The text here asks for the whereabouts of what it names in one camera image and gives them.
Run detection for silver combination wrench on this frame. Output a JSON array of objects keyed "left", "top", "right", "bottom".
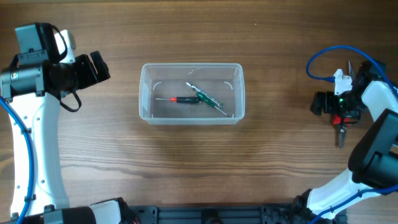
[{"left": 186, "top": 82, "right": 224, "bottom": 108}]

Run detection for green handled screwdriver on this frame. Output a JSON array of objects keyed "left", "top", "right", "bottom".
[{"left": 195, "top": 92, "right": 229, "bottom": 117}]

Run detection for black red small screwdriver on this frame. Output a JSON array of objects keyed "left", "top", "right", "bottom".
[{"left": 155, "top": 96, "right": 200, "bottom": 104}]

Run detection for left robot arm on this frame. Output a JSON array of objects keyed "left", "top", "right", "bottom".
[{"left": 1, "top": 22, "right": 134, "bottom": 223}]

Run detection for clear plastic container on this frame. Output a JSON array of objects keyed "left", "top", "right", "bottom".
[{"left": 139, "top": 63, "right": 245, "bottom": 125}]

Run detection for orange black needle-nose pliers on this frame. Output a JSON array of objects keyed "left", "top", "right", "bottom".
[{"left": 348, "top": 61, "right": 356, "bottom": 81}]

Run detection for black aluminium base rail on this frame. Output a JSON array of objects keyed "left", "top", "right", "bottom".
[{"left": 124, "top": 203, "right": 348, "bottom": 224}]

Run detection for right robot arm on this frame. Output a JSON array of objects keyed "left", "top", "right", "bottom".
[{"left": 288, "top": 60, "right": 397, "bottom": 223}]

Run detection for left blue cable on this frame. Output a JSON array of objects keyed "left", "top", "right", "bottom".
[{"left": 0, "top": 98, "right": 35, "bottom": 224}]

